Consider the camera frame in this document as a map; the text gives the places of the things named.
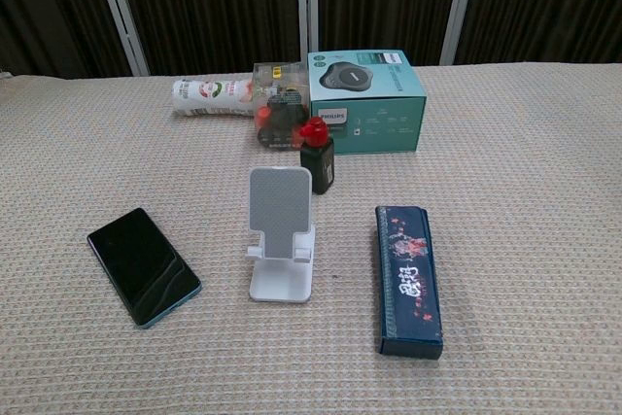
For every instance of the white phone stand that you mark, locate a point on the white phone stand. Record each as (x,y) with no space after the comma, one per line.
(279,220)

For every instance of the white printed cylindrical can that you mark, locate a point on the white printed cylindrical can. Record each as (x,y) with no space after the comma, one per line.
(209,96)

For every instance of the teal Philips product box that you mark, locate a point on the teal Philips product box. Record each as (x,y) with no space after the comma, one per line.
(369,109)

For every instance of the black smartphone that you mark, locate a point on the black smartphone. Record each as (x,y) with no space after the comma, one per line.
(141,266)

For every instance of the black bottle with red cap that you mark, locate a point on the black bottle with red cap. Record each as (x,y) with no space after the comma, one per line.
(321,162)

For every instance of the dark blue printed pencil case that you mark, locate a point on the dark blue printed pencil case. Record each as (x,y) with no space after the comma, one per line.
(408,284)

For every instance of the clear plastic packaged toy box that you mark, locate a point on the clear plastic packaged toy box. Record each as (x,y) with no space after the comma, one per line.
(279,104)

